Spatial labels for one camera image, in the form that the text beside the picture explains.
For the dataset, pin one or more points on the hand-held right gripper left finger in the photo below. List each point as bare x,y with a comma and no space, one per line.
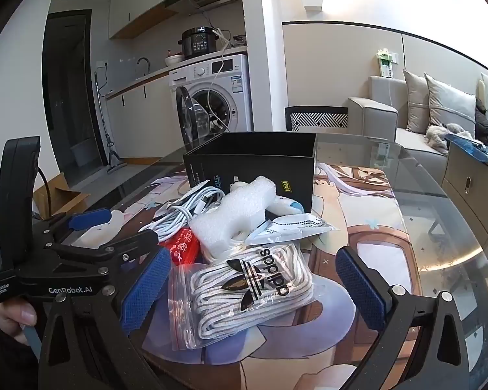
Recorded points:
146,288

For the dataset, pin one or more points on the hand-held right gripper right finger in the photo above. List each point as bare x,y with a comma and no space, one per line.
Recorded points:
360,288

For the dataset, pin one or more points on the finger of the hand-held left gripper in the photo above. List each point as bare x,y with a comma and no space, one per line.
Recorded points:
89,219
122,248

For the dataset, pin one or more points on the white plastic packet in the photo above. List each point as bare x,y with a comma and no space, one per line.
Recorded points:
99,231

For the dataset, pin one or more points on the face mask packet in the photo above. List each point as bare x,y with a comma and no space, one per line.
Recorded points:
292,224

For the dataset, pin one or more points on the bag of white laces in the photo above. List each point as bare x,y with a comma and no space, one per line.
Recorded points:
244,292

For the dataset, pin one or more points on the black cardboard box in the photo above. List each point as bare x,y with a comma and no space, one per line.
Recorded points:
268,166

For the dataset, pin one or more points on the person's left hand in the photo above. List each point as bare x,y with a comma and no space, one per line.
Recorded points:
12,317

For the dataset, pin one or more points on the brown cardboard box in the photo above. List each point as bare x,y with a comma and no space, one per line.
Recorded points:
65,199

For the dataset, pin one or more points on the red packet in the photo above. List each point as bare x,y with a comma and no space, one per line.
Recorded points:
183,250

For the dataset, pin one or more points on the grey bin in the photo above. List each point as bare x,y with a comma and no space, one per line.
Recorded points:
82,153

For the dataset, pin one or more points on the mop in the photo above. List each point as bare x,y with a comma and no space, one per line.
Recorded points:
105,138

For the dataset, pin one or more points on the white and blue tube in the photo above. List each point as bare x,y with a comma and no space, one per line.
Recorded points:
286,206

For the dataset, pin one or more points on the white lower kitchen cabinet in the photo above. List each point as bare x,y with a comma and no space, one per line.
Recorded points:
142,122

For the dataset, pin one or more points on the white foam piece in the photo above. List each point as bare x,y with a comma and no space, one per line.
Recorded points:
236,211

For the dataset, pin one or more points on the dark door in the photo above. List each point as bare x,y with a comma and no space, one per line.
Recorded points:
69,89

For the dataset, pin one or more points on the beige side cabinet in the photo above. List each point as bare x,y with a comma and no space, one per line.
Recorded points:
471,195

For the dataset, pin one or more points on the kitchen faucet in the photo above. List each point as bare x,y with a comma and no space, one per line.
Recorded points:
145,61

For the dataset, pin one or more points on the grey furry cloth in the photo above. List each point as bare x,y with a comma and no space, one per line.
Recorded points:
437,136

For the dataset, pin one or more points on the beige sofa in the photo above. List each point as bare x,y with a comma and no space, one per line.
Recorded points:
374,118

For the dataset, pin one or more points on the patterned black white chair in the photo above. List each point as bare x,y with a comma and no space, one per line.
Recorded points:
317,118

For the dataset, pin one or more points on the blue flat item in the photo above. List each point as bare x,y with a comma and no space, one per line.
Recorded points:
467,146

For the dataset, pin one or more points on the white bowl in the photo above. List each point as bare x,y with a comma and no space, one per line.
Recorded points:
174,60

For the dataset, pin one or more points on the white washing machine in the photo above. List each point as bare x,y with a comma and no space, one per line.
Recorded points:
213,75

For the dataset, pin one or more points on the beige pillow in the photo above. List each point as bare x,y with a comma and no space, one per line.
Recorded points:
415,101

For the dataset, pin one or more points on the grey pillow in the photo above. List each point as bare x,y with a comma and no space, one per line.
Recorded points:
451,105

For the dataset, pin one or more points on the black pressure cooker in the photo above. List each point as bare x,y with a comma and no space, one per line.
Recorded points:
197,42

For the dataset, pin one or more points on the white upper cabinets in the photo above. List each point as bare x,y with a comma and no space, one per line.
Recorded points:
146,4

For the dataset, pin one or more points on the green white wall holder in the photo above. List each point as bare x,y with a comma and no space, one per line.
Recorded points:
385,65

